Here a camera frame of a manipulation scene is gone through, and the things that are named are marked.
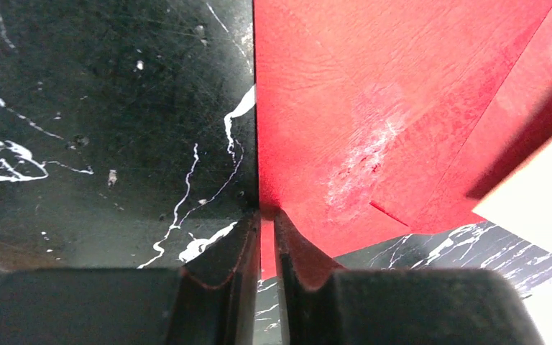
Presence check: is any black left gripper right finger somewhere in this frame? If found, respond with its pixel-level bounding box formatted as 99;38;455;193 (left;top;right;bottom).
274;212;543;344

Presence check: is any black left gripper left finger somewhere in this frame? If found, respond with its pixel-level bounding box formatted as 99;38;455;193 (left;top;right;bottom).
0;212;260;344

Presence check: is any red paper envelope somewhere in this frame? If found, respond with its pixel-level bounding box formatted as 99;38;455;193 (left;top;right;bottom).
254;1;552;256

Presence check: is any peach lined letter paper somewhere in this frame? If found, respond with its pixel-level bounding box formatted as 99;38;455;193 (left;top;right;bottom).
473;138;552;253

